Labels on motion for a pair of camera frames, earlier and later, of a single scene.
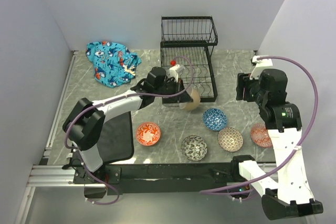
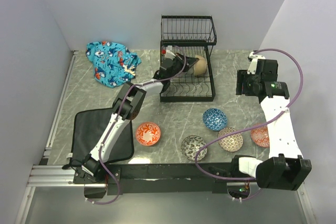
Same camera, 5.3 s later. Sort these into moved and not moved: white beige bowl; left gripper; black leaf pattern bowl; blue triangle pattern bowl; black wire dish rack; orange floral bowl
Moved: white beige bowl; left gripper
Not moved: blue triangle pattern bowl; orange floral bowl; black leaf pattern bowl; black wire dish rack
